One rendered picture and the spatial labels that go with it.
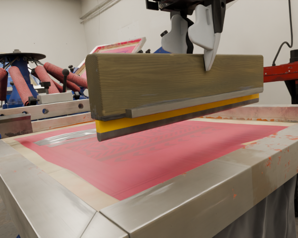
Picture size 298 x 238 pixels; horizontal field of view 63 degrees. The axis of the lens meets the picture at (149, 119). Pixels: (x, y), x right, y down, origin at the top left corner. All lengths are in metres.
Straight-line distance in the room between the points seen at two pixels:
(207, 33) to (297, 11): 2.15
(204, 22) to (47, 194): 0.30
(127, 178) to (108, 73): 0.13
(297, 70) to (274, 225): 1.21
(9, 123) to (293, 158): 0.61
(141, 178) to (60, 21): 5.13
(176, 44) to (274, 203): 0.36
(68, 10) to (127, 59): 5.22
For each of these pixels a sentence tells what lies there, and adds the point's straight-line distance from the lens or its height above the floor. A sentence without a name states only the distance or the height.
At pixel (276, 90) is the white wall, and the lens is 2.54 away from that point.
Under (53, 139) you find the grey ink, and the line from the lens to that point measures 0.65.
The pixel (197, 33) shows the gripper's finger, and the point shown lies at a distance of 0.36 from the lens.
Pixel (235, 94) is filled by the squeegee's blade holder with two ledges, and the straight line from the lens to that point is 0.44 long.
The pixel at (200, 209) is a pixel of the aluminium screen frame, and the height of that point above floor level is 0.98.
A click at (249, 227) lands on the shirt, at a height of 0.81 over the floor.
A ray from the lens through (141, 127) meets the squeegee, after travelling 0.31.
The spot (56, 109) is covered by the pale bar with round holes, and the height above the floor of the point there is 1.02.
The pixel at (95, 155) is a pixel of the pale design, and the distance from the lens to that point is 0.44.
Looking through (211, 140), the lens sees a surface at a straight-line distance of 0.47.
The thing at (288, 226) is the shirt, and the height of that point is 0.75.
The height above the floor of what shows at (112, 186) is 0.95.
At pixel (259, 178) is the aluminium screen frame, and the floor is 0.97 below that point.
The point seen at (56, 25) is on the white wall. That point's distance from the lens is 5.31.
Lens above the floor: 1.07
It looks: 8 degrees down
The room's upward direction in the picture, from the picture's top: 6 degrees counter-clockwise
